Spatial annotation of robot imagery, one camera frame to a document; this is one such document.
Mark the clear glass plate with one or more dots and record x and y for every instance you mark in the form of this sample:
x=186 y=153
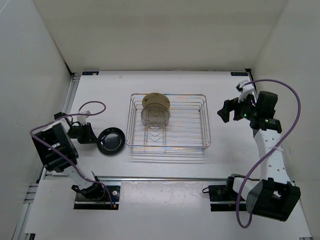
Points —
x=155 y=111
x=155 y=123

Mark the cream ceramic plate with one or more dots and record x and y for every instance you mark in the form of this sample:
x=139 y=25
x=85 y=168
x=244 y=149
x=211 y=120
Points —
x=156 y=98

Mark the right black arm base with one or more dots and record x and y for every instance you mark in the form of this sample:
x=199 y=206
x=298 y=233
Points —
x=221 y=198

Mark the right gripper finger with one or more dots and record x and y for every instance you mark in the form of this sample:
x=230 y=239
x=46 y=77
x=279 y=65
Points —
x=237 y=115
x=229 y=105

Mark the black glossy plate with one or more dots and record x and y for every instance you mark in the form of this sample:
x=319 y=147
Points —
x=111 y=141

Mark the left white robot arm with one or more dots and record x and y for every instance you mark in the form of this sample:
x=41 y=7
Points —
x=58 y=154

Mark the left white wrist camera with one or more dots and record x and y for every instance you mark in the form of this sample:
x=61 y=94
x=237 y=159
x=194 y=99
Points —
x=82 y=117

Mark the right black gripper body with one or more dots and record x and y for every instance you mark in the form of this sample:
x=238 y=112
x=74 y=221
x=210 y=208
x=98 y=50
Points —
x=249 y=110

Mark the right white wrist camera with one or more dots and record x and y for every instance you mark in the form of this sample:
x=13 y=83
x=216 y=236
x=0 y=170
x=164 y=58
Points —
x=245 y=88

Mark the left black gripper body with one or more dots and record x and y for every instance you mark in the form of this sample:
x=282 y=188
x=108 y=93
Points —
x=79 y=132

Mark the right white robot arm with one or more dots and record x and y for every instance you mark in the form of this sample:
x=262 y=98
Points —
x=273 y=196

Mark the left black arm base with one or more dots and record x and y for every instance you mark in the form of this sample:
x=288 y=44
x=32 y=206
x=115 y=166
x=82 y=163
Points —
x=96 y=197

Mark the chrome wire dish rack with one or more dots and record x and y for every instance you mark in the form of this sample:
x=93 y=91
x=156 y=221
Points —
x=188 y=128

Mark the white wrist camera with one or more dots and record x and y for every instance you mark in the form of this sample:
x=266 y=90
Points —
x=82 y=117
x=245 y=88

